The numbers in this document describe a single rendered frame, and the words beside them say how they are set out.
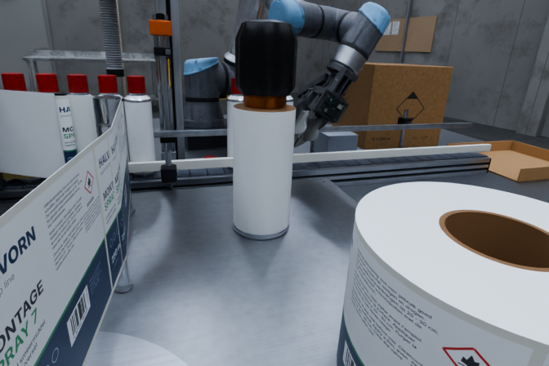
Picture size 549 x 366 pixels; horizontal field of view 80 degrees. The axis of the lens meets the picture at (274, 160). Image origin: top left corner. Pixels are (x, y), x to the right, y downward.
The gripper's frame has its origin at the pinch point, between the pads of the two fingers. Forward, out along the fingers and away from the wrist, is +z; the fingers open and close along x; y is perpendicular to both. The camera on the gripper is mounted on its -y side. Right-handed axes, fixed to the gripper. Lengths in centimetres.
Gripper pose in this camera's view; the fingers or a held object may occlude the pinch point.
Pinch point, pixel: (294, 141)
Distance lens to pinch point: 80.9
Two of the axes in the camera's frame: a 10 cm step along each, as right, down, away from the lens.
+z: -5.1, 8.5, 1.2
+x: 8.1, 4.3, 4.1
